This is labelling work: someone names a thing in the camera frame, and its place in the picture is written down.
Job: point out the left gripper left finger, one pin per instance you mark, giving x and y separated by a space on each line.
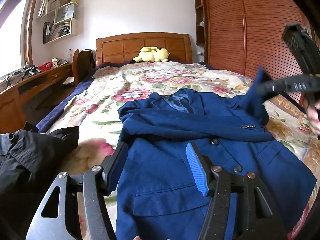
57 216

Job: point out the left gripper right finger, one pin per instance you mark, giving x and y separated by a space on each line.
240 207

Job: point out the blue suit jacket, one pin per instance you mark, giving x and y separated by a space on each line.
161 192

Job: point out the right hand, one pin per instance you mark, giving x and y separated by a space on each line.
312 113

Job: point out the wooden louvered wardrobe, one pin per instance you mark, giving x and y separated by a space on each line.
244 35

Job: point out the black jacket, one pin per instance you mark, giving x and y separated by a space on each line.
29 157

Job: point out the navy bed sheet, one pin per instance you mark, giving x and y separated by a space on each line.
46 123

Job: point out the floral blanket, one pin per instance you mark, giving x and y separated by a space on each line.
95 112

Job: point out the wooden desk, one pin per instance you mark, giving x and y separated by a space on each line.
17 101

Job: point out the red basket on desk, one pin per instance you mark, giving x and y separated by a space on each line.
45 67

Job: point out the wooden chair with dark garment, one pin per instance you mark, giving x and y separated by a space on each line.
82 64

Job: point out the yellow plush toy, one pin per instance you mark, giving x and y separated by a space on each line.
152 54

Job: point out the wooden headboard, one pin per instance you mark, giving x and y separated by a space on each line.
123 48

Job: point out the white wall shelf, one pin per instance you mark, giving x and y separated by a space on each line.
60 20

